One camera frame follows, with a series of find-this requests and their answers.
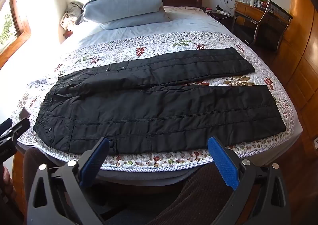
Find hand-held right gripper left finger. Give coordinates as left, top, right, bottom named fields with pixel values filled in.
left=27, top=137, right=117, bottom=225

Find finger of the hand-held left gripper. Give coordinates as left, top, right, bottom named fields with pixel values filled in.
left=0, top=117, right=31, bottom=142
left=0, top=118, right=13, bottom=136

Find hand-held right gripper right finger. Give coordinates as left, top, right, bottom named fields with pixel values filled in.
left=207, top=136, right=291, bottom=225

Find black pants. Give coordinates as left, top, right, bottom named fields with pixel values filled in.
left=33, top=47, right=287, bottom=155

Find person's right leg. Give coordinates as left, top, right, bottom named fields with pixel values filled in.
left=146, top=163, right=239, bottom=225

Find wooden framed side window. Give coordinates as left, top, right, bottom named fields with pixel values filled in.
left=0, top=0, right=31, bottom=67

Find beige crumpled clothes pile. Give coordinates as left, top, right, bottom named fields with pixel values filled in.
left=61, top=2, right=85, bottom=32

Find floral quilted bed cover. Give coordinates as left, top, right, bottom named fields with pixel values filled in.
left=15, top=31, right=296, bottom=173

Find bed with light blue sheet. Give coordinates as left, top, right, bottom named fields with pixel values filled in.
left=0, top=5, right=303, bottom=191

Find wooden wardrobe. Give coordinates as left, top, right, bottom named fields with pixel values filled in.
left=271, top=0, right=318, bottom=141

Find white power strip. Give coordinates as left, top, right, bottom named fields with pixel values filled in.
left=205, top=4, right=230, bottom=15

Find light blue pillows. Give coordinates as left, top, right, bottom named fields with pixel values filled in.
left=82, top=0, right=172, bottom=30

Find wooden desk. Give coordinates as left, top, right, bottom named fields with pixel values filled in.
left=234, top=1, right=269, bottom=25

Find black metal frame chair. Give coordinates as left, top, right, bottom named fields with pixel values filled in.
left=232, top=0, right=293, bottom=50

